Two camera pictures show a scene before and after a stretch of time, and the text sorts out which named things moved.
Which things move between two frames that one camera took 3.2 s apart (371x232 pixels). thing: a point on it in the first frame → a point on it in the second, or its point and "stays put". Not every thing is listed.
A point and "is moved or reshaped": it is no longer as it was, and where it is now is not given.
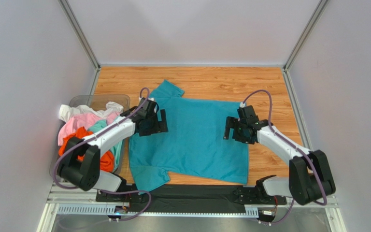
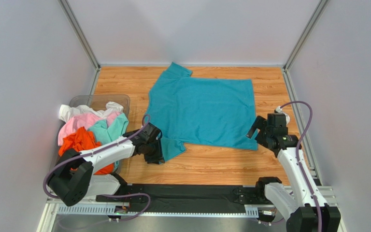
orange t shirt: (107, 164) stays put
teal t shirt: (193, 147) is moved or reshaped
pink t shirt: (70, 124) stays put
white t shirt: (65, 110) stays put
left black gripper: (159, 126) → (158, 155)
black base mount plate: (190, 197) stays put
